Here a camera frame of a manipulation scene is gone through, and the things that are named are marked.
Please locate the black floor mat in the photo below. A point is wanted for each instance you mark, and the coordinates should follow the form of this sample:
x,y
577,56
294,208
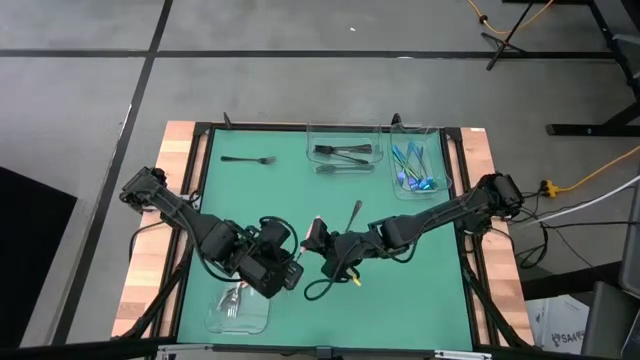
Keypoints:
x,y
30,250

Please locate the black table frame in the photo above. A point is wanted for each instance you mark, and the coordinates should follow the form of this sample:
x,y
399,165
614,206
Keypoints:
x,y
250,126

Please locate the black tripod stand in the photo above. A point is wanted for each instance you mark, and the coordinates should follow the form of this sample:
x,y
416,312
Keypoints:
x,y
502,45

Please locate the black desk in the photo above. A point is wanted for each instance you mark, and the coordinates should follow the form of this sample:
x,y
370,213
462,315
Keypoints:
x,y
590,130

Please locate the clear plastic bin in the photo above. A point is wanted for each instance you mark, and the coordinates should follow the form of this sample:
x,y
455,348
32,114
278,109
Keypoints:
x,y
442,192
250,320
345,135

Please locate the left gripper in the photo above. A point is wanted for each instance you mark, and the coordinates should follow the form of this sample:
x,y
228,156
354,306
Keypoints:
x,y
272,272

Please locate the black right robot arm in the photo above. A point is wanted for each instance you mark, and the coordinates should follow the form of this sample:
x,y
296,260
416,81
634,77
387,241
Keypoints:
x,y
440,212

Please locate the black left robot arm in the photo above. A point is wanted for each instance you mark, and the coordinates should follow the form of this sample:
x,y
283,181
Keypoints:
x,y
185,220

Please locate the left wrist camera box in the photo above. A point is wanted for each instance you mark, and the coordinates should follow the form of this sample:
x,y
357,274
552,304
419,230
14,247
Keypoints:
x,y
275,235

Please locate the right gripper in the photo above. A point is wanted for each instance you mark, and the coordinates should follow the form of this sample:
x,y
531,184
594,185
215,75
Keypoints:
x,y
350,252

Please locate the white cardboard box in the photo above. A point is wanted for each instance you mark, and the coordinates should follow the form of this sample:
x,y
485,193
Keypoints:
x,y
560,325

